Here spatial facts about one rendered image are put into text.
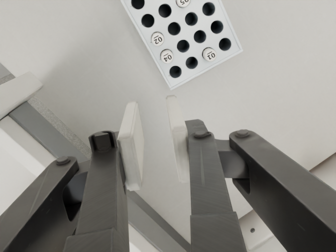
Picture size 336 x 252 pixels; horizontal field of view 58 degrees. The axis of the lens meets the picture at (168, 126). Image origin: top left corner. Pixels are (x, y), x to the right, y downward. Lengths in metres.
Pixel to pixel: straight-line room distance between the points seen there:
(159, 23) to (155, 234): 0.21
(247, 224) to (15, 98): 0.35
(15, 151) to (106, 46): 0.16
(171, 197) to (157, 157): 0.06
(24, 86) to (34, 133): 0.04
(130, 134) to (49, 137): 0.14
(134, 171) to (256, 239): 0.32
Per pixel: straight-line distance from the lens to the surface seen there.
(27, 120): 0.28
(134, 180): 0.16
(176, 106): 0.18
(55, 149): 0.27
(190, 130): 0.16
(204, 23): 0.32
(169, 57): 0.30
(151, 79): 0.35
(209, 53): 0.31
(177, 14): 0.31
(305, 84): 0.40
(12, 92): 0.26
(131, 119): 0.17
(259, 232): 0.45
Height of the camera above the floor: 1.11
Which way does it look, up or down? 70 degrees down
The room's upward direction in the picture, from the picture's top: 171 degrees clockwise
